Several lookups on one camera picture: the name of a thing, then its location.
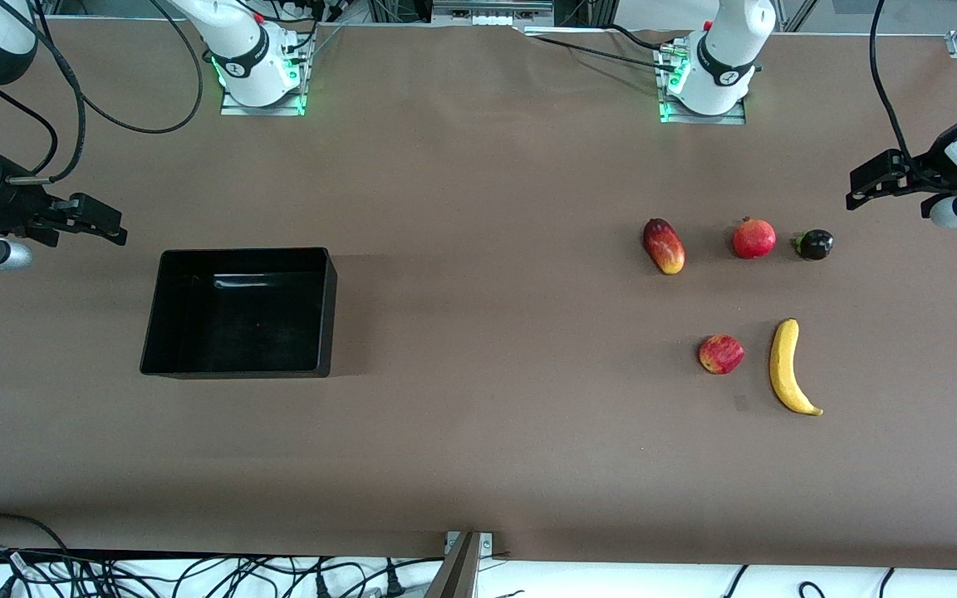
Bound black plastic box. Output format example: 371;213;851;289
140;247;338;380

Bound yellow banana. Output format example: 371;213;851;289
768;318;824;417

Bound red apple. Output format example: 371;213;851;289
699;334;745;375

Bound dark purple mangosteen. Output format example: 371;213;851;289
793;229;835;262

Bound red pomegranate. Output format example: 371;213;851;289
733;217;778;260

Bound red yellow mango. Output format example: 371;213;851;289
643;218;686;276

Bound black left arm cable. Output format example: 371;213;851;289
869;0;957;192

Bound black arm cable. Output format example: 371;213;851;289
0;0;205;182
869;0;957;192

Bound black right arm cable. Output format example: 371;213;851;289
0;0;205;182

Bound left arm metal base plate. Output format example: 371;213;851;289
655;46;748;126

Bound black base power cable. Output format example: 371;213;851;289
524;23;691;71

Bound grey camera pole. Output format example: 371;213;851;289
424;532;482;598

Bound small metal bracket plate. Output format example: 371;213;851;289
444;532;495;556

